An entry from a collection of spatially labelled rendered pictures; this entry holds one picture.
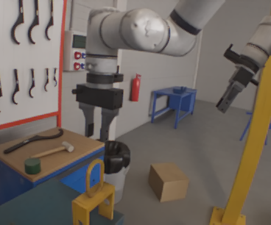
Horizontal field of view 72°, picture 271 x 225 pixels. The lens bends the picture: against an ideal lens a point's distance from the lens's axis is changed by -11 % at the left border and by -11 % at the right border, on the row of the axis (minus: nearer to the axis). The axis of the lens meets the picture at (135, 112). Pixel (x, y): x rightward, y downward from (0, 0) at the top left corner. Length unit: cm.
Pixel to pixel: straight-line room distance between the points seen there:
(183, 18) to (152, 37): 11
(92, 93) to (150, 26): 24
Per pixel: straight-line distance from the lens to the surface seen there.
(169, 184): 256
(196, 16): 50
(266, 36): 74
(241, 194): 237
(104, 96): 53
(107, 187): 74
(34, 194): 98
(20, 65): 244
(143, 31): 42
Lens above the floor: 165
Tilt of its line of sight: 15 degrees down
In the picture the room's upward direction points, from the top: 6 degrees clockwise
